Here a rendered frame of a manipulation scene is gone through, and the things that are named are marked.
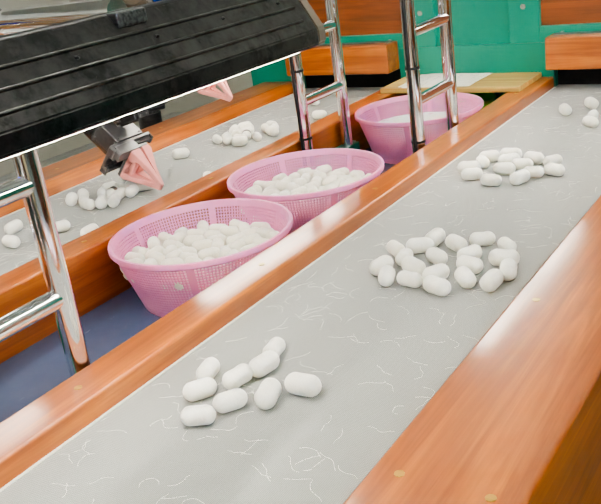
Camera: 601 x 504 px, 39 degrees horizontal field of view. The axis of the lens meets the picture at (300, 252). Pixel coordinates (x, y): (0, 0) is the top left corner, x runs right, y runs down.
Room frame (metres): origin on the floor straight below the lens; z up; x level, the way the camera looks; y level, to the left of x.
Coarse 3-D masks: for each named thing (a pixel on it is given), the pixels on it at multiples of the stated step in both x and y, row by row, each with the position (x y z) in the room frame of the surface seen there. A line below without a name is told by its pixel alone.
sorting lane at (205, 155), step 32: (288, 96) 2.20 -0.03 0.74; (352, 96) 2.08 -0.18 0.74; (224, 128) 1.92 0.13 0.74; (256, 128) 1.87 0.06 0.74; (288, 128) 1.83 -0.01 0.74; (160, 160) 1.70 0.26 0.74; (192, 160) 1.67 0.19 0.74; (224, 160) 1.63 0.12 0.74; (64, 192) 1.56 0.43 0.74; (96, 192) 1.53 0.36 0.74; (160, 192) 1.47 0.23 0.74; (0, 224) 1.41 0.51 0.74; (0, 256) 1.24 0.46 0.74; (32, 256) 1.22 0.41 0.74
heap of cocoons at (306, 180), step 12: (324, 168) 1.46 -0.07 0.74; (276, 180) 1.42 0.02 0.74; (288, 180) 1.42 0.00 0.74; (300, 180) 1.41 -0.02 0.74; (312, 180) 1.39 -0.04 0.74; (324, 180) 1.39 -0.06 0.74; (336, 180) 1.37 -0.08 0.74; (348, 180) 1.37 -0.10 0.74; (252, 192) 1.38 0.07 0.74; (264, 192) 1.36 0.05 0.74; (276, 192) 1.36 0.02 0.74; (288, 192) 1.36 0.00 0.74; (300, 192) 1.35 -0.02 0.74; (324, 204) 1.27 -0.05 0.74
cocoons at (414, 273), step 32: (480, 160) 1.33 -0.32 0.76; (512, 160) 1.30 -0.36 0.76; (544, 160) 1.28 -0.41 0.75; (384, 256) 0.97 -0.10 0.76; (480, 256) 0.96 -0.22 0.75; (512, 256) 0.92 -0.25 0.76; (448, 288) 0.86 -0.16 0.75; (192, 384) 0.72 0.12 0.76; (224, 384) 0.72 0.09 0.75; (288, 384) 0.70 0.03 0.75; (320, 384) 0.69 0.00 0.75; (192, 416) 0.67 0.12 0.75
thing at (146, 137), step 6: (144, 132) 1.51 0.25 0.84; (132, 138) 1.49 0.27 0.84; (138, 138) 1.50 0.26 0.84; (144, 138) 1.51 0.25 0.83; (150, 138) 1.52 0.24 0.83; (96, 144) 1.50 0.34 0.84; (114, 144) 1.45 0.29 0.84; (138, 144) 1.50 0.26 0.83; (102, 150) 1.49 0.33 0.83; (108, 150) 1.45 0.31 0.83; (114, 150) 1.44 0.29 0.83; (108, 156) 1.45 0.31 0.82; (108, 162) 1.46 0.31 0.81; (114, 162) 1.48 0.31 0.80; (120, 162) 1.49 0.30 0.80; (102, 168) 1.46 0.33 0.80; (108, 168) 1.46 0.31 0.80; (114, 168) 1.48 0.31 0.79
